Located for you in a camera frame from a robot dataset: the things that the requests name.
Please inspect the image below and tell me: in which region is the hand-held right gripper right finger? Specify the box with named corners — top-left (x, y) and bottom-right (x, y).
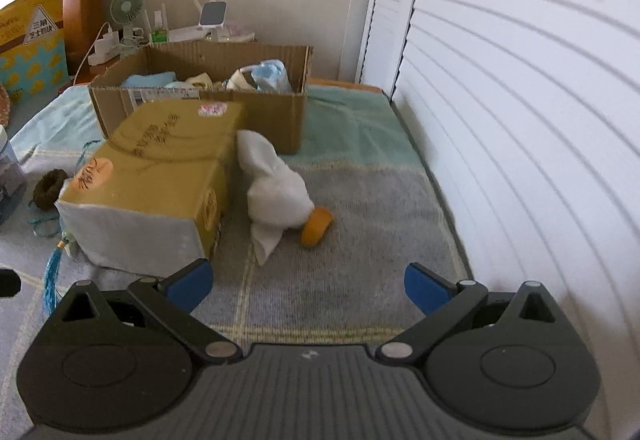
top-left (375, 262), bottom-right (571, 366)

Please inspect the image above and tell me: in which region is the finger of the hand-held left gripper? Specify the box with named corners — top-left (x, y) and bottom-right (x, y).
top-left (0, 268), bottom-right (23, 298)

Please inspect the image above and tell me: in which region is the white phone stand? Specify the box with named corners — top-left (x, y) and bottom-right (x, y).
top-left (199, 0), bottom-right (230, 41)

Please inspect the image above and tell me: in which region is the grey and teal plaid blanket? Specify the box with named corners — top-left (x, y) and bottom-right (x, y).
top-left (0, 82), bottom-right (473, 356)

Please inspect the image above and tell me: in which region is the brown woven ring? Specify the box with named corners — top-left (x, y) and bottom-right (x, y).
top-left (29, 168), bottom-right (71, 212)

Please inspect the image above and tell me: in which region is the white power cable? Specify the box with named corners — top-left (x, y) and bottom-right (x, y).
top-left (75, 22), bottom-right (112, 77)

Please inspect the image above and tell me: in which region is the orange floral cloth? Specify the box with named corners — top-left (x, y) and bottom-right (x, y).
top-left (0, 82), bottom-right (15, 126)

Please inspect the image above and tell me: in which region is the olive yellow tissue pack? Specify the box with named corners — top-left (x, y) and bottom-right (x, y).
top-left (55, 100), bottom-right (247, 278)

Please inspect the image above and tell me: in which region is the small green desk fan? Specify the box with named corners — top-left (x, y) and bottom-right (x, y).
top-left (110, 0), bottom-right (146, 46)

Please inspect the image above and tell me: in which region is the small green bottle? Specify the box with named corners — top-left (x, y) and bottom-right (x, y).
top-left (151, 10), bottom-right (168, 45)

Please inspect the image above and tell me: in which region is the yellow snack bag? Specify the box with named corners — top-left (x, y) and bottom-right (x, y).
top-left (0, 0), bottom-right (70, 103)

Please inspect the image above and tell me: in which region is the white duck plush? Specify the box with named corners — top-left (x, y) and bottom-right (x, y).
top-left (235, 129), bottom-right (335, 267)

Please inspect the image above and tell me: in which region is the blue face mask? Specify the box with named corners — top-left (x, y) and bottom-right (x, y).
top-left (239, 60), bottom-right (296, 93)

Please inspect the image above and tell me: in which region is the wooden nightstand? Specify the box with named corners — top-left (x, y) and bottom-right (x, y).
top-left (67, 47), bottom-right (131, 86)

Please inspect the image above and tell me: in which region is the cream drawstring pouch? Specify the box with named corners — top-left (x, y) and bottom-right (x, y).
top-left (184, 71), bottom-right (251, 92)

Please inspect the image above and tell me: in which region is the white router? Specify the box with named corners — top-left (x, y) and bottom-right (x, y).
top-left (165, 0), bottom-right (256, 43)

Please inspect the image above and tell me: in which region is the teal cord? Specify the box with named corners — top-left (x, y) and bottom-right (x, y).
top-left (29, 211), bottom-right (63, 238)

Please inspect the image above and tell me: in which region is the brown cardboard box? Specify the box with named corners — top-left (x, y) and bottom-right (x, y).
top-left (89, 42), bottom-right (313, 156)

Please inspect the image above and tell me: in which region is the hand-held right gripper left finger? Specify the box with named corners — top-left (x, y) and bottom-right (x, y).
top-left (47, 258), bottom-right (243, 365)

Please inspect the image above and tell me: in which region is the plain blue triangular sachet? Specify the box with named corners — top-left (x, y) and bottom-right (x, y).
top-left (120, 71), bottom-right (178, 90)

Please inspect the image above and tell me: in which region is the white power strip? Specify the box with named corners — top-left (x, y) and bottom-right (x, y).
top-left (87, 22), bottom-right (143, 66)

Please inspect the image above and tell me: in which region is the blue tassel charm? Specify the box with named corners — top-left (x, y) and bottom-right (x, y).
top-left (44, 230), bottom-right (81, 316)

